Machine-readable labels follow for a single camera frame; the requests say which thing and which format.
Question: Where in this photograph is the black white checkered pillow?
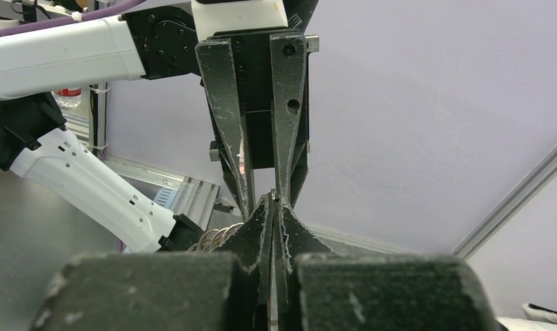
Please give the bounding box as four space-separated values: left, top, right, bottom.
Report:
496 303 557 331

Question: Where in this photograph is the metal keyring with red handle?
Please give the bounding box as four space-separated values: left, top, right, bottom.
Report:
187 223 243 252

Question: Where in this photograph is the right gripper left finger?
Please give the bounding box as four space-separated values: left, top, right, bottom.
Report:
215 193 274 330

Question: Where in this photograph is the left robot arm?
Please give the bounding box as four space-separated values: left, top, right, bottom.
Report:
0 1 318 252

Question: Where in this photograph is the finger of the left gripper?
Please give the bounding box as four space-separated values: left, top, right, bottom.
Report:
196 39 255 219
270 32 307 205

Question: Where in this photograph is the clear bottle red label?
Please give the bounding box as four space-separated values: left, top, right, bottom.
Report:
53 87 83 110

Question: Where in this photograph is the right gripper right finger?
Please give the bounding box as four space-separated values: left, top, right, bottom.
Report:
274 198 333 330

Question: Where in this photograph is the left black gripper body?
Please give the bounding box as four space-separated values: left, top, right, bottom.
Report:
207 28 319 205

